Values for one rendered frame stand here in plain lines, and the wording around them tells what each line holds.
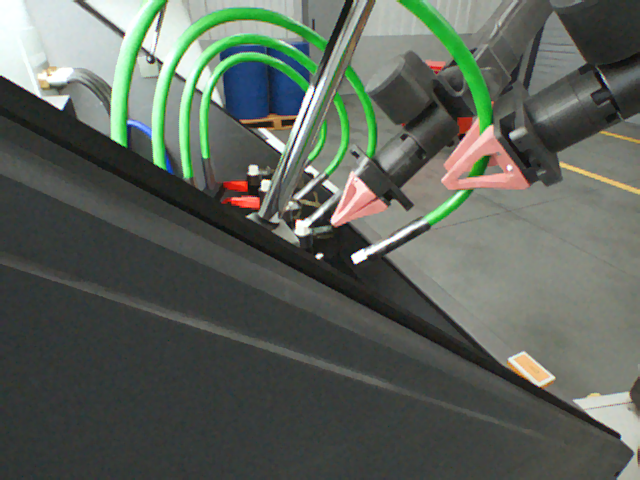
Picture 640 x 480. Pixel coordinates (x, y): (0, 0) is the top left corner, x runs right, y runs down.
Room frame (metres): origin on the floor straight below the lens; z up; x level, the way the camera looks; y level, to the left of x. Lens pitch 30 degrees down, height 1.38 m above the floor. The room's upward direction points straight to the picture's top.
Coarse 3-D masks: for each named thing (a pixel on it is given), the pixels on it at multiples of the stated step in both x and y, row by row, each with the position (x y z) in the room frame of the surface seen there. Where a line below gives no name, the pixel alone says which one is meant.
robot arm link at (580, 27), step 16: (560, 0) 0.31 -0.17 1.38; (576, 0) 0.29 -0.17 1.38; (592, 0) 0.29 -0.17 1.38; (608, 0) 0.28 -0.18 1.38; (624, 0) 0.28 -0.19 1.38; (560, 16) 0.31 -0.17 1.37; (576, 16) 0.30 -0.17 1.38; (592, 16) 0.29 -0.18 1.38; (608, 16) 0.29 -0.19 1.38; (624, 16) 0.28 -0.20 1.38; (576, 32) 0.30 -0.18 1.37; (592, 32) 0.30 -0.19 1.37; (608, 32) 0.29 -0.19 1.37; (624, 32) 0.29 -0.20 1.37; (592, 48) 0.30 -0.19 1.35; (608, 48) 0.29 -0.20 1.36; (624, 48) 0.29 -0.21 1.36
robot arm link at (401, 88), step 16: (400, 64) 0.47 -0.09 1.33; (416, 64) 0.49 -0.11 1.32; (384, 80) 0.46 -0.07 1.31; (400, 80) 0.46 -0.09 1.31; (416, 80) 0.48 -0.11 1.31; (432, 80) 0.49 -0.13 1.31; (496, 80) 0.49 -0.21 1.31; (384, 96) 0.47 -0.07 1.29; (400, 96) 0.46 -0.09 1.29; (416, 96) 0.47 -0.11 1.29; (448, 96) 0.49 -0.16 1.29; (464, 96) 0.47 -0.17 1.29; (384, 112) 0.48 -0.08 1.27; (400, 112) 0.47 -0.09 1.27; (416, 112) 0.46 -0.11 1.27; (464, 112) 0.49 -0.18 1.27
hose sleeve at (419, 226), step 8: (424, 216) 0.37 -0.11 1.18; (408, 224) 0.37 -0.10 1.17; (416, 224) 0.37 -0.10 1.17; (424, 224) 0.37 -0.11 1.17; (400, 232) 0.37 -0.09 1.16; (408, 232) 0.37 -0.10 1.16; (416, 232) 0.37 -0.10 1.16; (424, 232) 0.37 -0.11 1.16; (384, 240) 0.37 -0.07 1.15; (392, 240) 0.37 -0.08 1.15; (400, 240) 0.36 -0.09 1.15; (408, 240) 0.37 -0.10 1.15; (368, 248) 0.37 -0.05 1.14; (376, 248) 0.37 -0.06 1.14; (384, 248) 0.36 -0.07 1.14; (392, 248) 0.36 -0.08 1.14; (368, 256) 0.36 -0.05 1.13; (376, 256) 0.36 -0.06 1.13
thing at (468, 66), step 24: (144, 0) 0.36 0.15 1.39; (168, 0) 0.37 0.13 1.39; (408, 0) 0.37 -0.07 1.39; (144, 24) 0.36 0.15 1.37; (432, 24) 0.37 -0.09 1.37; (456, 48) 0.37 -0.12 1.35; (120, 72) 0.36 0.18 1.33; (480, 72) 0.37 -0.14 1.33; (120, 96) 0.36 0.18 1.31; (480, 96) 0.37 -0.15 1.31; (120, 120) 0.36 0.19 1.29; (480, 120) 0.37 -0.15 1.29; (480, 168) 0.37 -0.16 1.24; (456, 192) 0.37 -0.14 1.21; (432, 216) 0.37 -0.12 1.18
